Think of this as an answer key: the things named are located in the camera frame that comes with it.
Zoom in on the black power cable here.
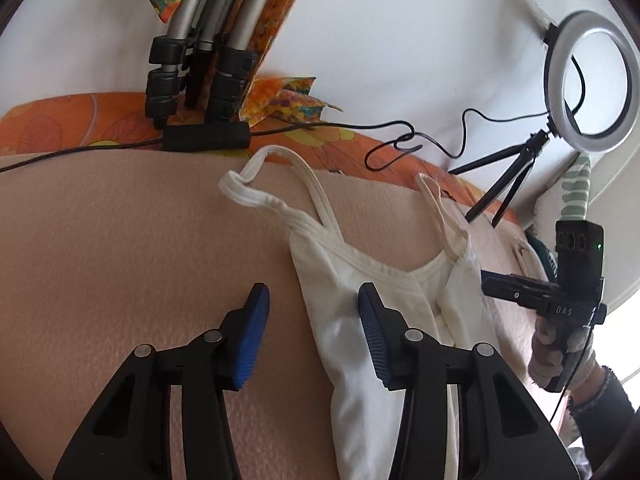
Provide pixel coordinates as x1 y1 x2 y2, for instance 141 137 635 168
0 52 587 175

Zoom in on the beige blanket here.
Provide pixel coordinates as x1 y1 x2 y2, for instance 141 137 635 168
0 146 591 480

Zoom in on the large grey tripod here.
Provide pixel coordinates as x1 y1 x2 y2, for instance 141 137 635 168
144 0 268 153

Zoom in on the white camisole top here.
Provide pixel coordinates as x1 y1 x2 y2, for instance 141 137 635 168
218 145 498 479

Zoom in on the orange floral bed sheet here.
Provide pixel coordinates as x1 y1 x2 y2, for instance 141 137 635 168
0 91 524 226

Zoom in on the right forearm black sleeve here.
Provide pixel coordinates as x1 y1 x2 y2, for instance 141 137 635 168
568 364 639 479

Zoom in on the green striped white pillow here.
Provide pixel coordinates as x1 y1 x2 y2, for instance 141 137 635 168
532 154 591 248

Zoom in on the right gloved hand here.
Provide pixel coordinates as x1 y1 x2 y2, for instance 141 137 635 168
528 315 605 403

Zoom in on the white ring light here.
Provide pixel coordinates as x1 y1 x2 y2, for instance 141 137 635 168
544 10 639 154

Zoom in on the small black ring-light tripod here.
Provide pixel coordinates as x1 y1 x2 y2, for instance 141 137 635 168
449 130 551 228

